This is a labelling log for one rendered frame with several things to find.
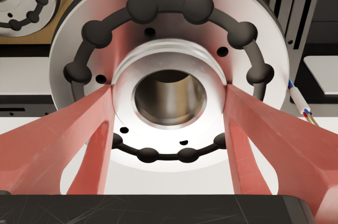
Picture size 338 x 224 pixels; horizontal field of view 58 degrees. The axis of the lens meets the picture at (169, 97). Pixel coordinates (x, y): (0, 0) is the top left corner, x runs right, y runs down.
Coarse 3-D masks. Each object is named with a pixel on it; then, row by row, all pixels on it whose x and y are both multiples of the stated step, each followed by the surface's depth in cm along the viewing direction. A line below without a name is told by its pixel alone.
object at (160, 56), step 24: (144, 48) 12; (168, 48) 11; (192, 48) 12; (120, 72) 12; (144, 72) 12; (192, 72) 12; (216, 72) 12; (120, 96) 12; (216, 96) 12; (120, 120) 13; (144, 120) 13; (168, 120) 14; (192, 120) 13; (216, 120) 13
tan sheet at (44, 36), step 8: (72, 0) 29; (64, 8) 30; (56, 16) 30; (48, 24) 31; (56, 24) 31; (40, 32) 31; (48, 32) 31; (0, 40) 32; (8, 40) 32; (16, 40) 32; (24, 40) 32; (32, 40) 32; (40, 40) 32; (48, 40) 32
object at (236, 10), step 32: (96, 0) 11; (128, 0) 11; (160, 0) 11; (192, 0) 11; (224, 0) 11; (256, 0) 11; (64, 32) 11; (96, 32) 12; (128, 32) 11; (160, 32) 11; (192, 32) 11; (224, 32) 11; (256, 32) 12; (64, 64) 12; (96, 64) 12; (224, 64) 12; (256, 64) 13; (288, 64) 12; (64, 96) 13; (256, 96) 13; (128, 160) 15; (160, 160) 15; (192, 160) 16
